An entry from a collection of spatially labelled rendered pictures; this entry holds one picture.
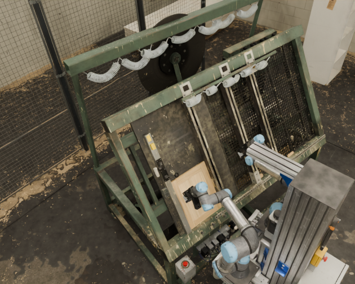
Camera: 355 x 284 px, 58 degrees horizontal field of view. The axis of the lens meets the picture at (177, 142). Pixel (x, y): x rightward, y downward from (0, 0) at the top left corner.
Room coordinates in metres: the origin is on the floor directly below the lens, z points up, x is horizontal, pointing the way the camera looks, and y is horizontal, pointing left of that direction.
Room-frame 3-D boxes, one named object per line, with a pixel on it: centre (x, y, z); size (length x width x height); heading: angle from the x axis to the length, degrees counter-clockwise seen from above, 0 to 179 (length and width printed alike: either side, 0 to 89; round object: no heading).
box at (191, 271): (1.15, 0.00, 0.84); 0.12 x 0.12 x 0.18; 35
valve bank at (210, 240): (1.46, -0.32, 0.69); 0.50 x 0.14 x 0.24; 125
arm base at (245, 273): (1.04, -0.39, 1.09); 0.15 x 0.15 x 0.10
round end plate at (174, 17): (2.73, -0.03, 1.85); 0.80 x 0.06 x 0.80; 125
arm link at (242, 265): (1.04, -0.38, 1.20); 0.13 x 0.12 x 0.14; 110
